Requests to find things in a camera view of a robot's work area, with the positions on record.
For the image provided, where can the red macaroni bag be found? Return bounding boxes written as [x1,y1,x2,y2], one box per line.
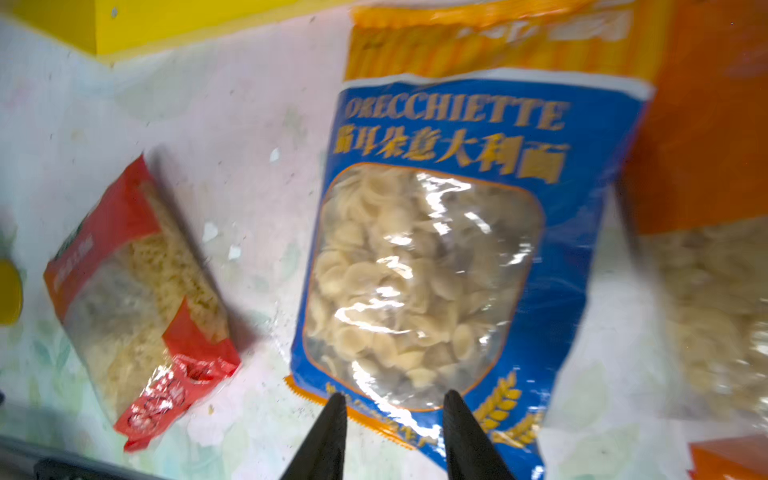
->
[43,158,241,452]

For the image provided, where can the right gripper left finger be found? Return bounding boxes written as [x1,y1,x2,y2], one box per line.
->
[281,393,347,480]

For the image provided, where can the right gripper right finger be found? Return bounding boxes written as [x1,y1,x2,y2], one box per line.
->
[443,390,515,480]

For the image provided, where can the yellow shelf unit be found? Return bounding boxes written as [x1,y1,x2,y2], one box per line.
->
[1,0,351,61]

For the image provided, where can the blue shell pasta bag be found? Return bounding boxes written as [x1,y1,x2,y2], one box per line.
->
[287,1,674,479]

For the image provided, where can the orange pasta bag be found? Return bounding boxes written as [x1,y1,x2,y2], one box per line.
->
[621,1,767,479]

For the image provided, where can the yellow pen cup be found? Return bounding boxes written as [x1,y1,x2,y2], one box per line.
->
[0,259,23,327]

